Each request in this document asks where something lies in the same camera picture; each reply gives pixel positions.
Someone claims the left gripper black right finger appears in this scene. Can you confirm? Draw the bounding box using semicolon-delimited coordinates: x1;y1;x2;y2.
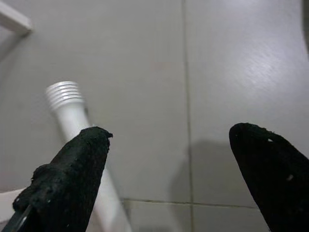
228;122;309;232

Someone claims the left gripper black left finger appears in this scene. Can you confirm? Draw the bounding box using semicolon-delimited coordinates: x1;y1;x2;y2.
12;126;114;232

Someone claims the white plastic table leg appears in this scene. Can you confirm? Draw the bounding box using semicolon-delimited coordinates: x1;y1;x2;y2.
45;81;132;232

